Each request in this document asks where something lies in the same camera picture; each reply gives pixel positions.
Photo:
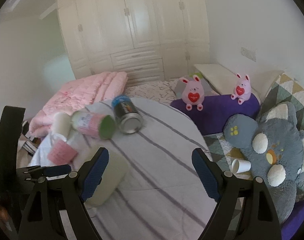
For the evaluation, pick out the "small pink cup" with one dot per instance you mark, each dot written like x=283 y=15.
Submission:
x=61 y=153

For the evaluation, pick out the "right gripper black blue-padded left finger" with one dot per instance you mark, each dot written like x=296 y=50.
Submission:
x=74 y=194

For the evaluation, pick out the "left pink bunny plush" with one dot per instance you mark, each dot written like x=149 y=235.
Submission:
x=193 y=94

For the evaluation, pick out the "pink folded quilt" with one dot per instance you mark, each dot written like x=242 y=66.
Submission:
x=75 y=95

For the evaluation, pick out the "white striped table cloth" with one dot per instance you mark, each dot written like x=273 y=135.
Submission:
x=161 y=195

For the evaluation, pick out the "triangle patterned bedsheet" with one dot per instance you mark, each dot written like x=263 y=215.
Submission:
x=222 y=152

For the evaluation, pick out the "grey koala plush pillow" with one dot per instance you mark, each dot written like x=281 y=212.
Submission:
x=275 y=148

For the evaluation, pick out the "wall switch plate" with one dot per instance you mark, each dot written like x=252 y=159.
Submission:
x=250 y=54

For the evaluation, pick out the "pink bunny plush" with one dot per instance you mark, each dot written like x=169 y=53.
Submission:
x=193 y=94
x=242 y=90

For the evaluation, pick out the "cream white wardrobe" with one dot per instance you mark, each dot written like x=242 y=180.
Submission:
x=148 y=39

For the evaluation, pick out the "pink green-lidded canister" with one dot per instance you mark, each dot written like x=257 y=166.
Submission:
x=93 y=124

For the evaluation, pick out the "blue black metal can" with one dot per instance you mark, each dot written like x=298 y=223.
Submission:
x=126 y=115

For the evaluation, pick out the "white paper cup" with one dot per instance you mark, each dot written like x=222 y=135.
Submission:
x=240 y=166

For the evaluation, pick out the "right pink bunny plush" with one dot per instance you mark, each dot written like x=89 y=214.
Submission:
x=242 y=90

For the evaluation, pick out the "pale green cup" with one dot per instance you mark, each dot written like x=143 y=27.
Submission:
x=113 y=175

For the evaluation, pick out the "triangle patterned pillow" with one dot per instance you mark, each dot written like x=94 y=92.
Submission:
x=285 y=89

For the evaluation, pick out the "purple cushion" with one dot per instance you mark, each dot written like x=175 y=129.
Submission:
x=216 y=111

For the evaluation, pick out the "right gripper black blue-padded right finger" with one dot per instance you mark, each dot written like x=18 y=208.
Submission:
x=258 y=217

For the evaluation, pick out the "white plastic cup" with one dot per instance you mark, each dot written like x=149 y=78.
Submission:
x=61 y=126

